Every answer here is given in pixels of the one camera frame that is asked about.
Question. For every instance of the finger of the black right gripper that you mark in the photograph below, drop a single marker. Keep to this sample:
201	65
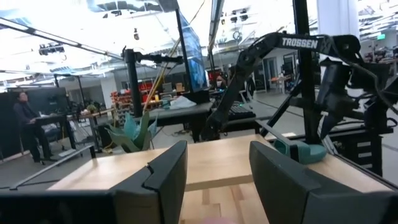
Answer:
328	124

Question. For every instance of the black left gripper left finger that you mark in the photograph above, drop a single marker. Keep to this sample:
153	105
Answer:
161	186

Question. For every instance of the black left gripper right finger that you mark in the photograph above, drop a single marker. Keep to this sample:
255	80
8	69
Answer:
280	186

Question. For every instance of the teal rubber slide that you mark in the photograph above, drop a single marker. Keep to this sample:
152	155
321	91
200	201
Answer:
306	152

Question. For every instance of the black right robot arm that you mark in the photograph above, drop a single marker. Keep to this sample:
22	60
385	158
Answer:
298	43

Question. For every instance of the black drawer cabinet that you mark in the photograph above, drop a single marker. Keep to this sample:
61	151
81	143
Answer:
360	146

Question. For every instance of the green plant in white pot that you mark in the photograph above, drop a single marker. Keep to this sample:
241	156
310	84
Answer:
135	135

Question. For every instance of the black work table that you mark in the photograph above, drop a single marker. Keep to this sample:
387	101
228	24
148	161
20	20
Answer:
183	113

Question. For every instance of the black backlit keyboard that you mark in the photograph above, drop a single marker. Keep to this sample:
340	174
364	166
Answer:
241	112

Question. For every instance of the white plastic bag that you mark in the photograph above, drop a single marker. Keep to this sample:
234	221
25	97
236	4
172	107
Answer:
182	102

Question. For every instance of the red storage shelving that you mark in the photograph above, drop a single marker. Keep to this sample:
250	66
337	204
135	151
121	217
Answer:
124	96

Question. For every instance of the black desk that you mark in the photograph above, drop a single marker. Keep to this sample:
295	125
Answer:
54	119

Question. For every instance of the large black monitor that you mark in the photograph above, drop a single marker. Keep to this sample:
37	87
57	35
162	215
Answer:
194	59

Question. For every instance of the person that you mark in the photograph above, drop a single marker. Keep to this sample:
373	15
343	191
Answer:
26	118

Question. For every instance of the black aluminium rig frame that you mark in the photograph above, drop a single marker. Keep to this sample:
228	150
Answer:
306	93

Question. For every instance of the wooden shelf with black frame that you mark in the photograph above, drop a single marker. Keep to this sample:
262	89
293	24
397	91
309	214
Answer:
217	161

